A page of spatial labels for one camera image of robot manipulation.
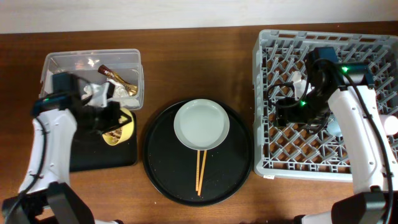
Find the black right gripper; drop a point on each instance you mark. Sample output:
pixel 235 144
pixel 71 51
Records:
pixel 285 112

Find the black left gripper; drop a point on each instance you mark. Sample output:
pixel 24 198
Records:
pixel 116 106

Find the white tissue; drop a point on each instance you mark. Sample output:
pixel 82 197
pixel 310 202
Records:
pixel 119 90

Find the gold snack wrapper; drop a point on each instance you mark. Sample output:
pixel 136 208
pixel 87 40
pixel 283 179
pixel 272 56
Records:
pixel 131 89

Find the blue cup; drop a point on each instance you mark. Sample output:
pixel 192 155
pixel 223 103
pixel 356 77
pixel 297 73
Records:
pixel 333 127

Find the yellow bowl with food scraps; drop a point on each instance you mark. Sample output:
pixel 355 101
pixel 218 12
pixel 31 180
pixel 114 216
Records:
pixel 123 133

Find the pink cup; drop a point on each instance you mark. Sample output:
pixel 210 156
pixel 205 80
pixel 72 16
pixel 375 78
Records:
pixel 389 124

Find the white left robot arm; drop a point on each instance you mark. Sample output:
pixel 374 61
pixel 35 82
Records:
pixel 46 184

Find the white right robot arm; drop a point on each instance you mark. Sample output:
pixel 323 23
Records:
pixel 346 90

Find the clear plastic waste bin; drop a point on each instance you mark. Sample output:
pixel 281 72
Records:
pixel 85 64

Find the grey dishwasher rack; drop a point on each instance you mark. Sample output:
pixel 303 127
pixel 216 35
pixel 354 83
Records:
pixel 290 152

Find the black rectangular tray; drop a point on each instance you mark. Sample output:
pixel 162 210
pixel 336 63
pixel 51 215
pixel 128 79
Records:
pixel 89 151

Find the round black serving tray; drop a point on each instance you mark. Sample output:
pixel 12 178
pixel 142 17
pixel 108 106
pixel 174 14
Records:
pixel 171 166

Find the grey plate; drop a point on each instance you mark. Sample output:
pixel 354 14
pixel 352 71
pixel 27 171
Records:
pixel 201 124

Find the left wooden chopstick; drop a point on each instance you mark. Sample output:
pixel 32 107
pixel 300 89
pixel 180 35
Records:
pixel 197 171

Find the wooden chopstick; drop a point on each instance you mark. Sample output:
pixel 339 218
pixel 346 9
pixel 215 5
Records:
pixel 197 171
pixel 200 184

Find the right wooden chopstick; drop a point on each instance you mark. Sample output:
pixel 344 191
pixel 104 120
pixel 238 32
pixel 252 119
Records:
pixel 200 184

